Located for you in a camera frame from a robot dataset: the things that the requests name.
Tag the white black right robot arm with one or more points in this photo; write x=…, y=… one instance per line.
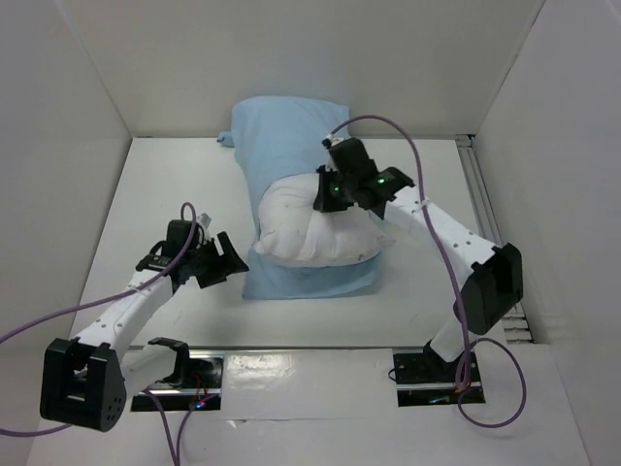
x=488, y=278

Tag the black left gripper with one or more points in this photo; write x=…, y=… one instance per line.
x=225, y=264

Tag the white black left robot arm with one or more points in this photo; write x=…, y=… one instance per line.
x=88, y=379

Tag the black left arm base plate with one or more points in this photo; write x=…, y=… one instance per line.
x=200, y=389

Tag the light blue pillowcase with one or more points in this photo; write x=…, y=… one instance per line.
x=275, y=137

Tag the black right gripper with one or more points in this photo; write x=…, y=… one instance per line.
x=328, y=189

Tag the white pillow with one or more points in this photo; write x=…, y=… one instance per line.
x=292, y=234

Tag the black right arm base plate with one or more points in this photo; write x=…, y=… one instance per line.
x=423, y=379

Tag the aluminium frame rail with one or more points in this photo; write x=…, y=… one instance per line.
x=515, y=323

